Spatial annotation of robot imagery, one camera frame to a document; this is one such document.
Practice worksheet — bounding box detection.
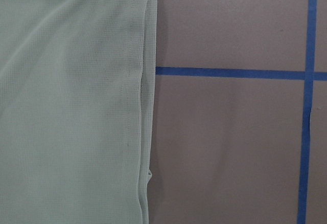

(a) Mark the olive green long-sleeve shirt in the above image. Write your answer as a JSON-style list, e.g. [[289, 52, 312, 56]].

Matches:
[[1, 0, 157, 223]]

